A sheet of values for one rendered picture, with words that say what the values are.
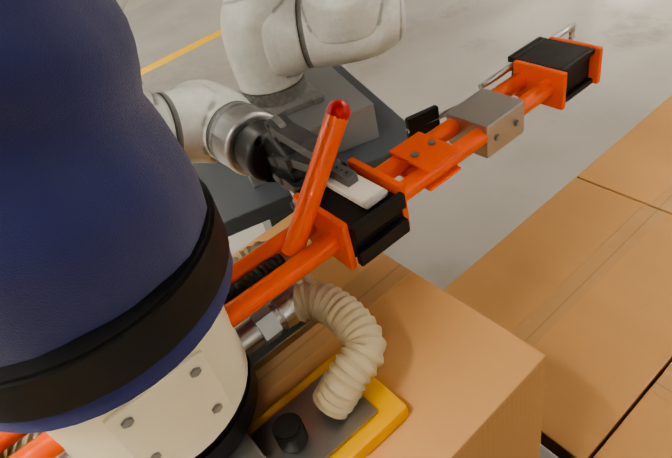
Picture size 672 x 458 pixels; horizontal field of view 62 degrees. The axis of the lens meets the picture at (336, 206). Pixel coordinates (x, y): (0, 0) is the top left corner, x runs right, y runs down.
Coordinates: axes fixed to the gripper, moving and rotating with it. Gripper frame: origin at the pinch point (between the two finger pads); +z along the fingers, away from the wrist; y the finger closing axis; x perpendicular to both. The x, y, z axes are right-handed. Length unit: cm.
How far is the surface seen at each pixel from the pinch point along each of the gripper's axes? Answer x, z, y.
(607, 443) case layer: -22, 20, 53
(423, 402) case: 7.4, 14.4, 13.0
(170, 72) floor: -89, -322, 102
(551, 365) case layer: -28, 6, 53
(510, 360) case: -1.9, 17.5, 13.0
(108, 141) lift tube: 21.1, 8.7, -23.1
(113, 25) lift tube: 17.6, 6.5, -27.9
